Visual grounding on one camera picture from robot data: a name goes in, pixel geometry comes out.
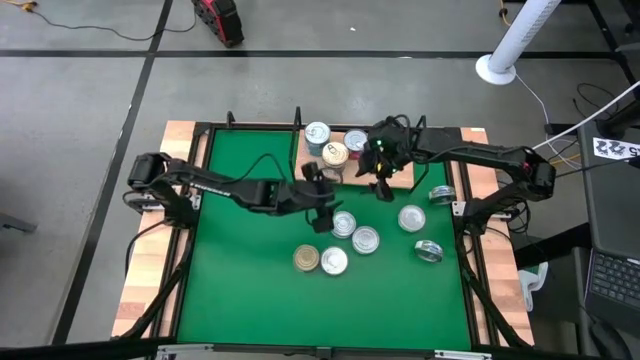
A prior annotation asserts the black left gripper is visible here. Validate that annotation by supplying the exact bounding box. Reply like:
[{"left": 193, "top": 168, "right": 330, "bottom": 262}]
[{"left": 294, "top": 160, "right": 344, "bottom": 235}]

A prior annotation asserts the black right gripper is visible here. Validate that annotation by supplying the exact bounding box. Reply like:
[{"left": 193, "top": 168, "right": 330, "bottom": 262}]
[{"left": 368, "top": 118, "right": 420, "bottom": 203}]

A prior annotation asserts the blue yellow label can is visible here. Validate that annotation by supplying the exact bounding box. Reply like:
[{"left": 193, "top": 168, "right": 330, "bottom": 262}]
[
  {"left": 413, "top": 239, "right": 445, "bottom": 264},
  {"left": 330, "top": 210, "right": 358, "bottom": 240}
]

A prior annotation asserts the navy red stripe gold can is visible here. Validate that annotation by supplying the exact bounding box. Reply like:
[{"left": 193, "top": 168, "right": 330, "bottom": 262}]
[
  {"left": 292, "top": 243, "right": 321, "bottom": 274},
  {"left": 321, "top": 141, "right": 350, "bottom": 169}
]

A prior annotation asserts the green white label can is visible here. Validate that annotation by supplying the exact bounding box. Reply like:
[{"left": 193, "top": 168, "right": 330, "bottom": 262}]
[
  {"left": 428, "top": 184, "right": 457, "bottom": 206},
  {"left": 397, "top": 204, "right": 427, "bottom": 234},
  {"left": 351, "top": 225, "right": 381, "bottom": 256}
]

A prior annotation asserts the wooden shelf board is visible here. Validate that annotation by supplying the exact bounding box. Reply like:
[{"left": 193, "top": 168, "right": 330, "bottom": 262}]
[{"left": 293, "top": 130, "right": 416, "bottom": 190}]

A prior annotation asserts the green table mat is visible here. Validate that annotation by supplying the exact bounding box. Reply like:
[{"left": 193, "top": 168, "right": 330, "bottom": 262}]
[{"left": 177, "top": 128, "right": 472, "bottom": 351}]

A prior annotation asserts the white tower fan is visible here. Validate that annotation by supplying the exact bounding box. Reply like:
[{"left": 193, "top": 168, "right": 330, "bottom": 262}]
[{"left": 474, "top": 0, "right": 564, "bottom": 86}]

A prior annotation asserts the white plastic object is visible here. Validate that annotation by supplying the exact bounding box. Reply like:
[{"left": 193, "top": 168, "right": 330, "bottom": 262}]
[{"left": 517, "top": 261, "right": 550, "bottom": 312}]

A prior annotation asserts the red black equipment case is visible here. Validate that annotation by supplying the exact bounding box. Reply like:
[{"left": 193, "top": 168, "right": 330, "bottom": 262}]
[{"left": 191, "top": 0, "right": 246, "bottom": 49}]

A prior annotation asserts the white printed paper tag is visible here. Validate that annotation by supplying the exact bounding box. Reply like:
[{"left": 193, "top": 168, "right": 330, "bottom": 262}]
[{"left": 592, "top": 136, "right": 640, "bottom": 162}]

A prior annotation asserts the dark grey desk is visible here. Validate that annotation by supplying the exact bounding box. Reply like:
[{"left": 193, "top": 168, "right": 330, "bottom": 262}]
[{"left": 577, "top": 119, "right": 640, "bottom": 261}]

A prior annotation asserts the black laptop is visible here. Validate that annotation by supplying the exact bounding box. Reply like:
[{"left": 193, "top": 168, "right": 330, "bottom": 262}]
[{"left": 583, "top": 247, "right": 640, "bottom": 326}]

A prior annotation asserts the silver aluminium bracket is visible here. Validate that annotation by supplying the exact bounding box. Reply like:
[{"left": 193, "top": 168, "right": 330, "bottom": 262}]
[
  {"left": 155, "top": 343, "right": 215, "bottom": 354},
  {"left": 433, "top": 349, "right": 494, "bottom": 360}
]

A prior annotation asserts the thick white cable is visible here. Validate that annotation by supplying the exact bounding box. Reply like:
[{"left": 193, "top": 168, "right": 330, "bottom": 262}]
[{"left": 531, "top": 79, "right": 640, "bottom": 151}]

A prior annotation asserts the black floor cable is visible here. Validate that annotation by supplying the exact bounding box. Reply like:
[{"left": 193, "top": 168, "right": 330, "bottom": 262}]
[{"left": 17, "top": 2, "right": 199, "bottom": 42}]

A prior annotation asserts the grey metal bracket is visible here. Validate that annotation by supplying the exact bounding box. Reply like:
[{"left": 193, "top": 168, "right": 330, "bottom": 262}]
[{"left": 0, "top": 212, "right": 39, "bottom": 234}]

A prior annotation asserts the yellow cable plug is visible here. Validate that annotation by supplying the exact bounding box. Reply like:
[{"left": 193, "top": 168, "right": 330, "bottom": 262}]
[{"left": 0, "top": 0, "right": 39, "bottom": 12}]

